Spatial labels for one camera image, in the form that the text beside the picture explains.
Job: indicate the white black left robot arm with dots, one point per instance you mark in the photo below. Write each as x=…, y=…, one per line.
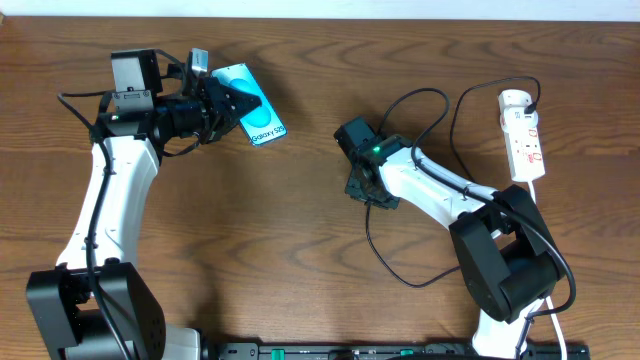
x=94, y=304

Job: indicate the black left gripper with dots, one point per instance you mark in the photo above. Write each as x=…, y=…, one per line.
x=211, y=114

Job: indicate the white power strip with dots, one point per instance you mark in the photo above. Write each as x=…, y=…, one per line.
x=521, y=136

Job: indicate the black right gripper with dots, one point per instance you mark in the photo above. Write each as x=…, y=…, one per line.
x=353, y=189

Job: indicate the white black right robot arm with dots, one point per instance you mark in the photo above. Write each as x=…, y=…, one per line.
x=507, y=257

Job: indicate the silver Galaxy smartphone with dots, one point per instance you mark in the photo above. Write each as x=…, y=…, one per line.
x=262, y=124

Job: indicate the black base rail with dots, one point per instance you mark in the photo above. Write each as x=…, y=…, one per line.
x=253, y=351

